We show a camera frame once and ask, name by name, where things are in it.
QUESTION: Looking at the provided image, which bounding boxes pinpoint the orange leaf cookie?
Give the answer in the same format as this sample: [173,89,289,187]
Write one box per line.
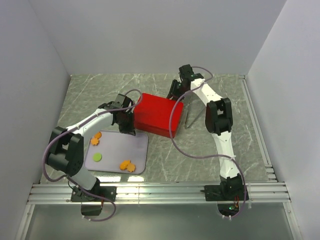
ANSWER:
[90,137,100,146]
[126,163,136,173]

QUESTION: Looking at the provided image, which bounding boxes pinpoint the lavender plastic tray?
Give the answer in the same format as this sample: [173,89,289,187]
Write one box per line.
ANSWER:
[83,130,149,175]

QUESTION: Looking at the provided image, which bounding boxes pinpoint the green sandwich cookie lower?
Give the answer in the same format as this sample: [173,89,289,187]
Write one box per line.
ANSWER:
[92,152,102,162]

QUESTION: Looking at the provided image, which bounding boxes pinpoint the metal tongs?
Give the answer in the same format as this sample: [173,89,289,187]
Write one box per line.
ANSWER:
[184,95,206,130]

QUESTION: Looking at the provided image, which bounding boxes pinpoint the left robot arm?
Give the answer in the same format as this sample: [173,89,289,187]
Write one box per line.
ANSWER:
[42,93,136,201]

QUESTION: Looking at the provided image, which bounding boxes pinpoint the red cookie box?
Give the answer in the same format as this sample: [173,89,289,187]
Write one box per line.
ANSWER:
[134,122,170,138]

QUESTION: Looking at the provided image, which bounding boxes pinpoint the chocolate chip cookie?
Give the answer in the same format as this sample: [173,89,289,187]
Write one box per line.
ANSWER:
[94,132,102,139]

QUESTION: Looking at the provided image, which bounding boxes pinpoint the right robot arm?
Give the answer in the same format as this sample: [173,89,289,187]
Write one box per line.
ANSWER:
[167,64,247,200]

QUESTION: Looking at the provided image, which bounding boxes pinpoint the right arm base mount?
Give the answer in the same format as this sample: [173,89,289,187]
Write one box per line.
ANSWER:
[201,185,249,202]

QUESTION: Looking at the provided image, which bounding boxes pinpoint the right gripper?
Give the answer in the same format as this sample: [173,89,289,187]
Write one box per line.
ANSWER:
[165,79,188,103]

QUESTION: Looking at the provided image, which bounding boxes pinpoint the orange leaf cookie top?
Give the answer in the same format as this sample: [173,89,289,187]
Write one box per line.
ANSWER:
[90,137,100,146]

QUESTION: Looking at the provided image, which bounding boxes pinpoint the red box lid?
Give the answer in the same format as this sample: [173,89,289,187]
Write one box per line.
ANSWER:
[133,93,184,137]

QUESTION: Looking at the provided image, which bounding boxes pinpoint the aluminium rail right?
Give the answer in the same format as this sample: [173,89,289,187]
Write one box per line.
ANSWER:
[238,75,278,183]

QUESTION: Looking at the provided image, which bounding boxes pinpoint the orange fish cookie bottom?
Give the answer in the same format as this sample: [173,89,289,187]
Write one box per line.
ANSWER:
[119,160,131,171]

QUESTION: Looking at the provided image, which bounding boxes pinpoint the orange leaf cookie bottom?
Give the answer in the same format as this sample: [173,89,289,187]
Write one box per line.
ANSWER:
[126,163,136,173]

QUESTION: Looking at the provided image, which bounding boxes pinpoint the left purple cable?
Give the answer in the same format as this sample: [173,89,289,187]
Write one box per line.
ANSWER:
[41,89,143,222]

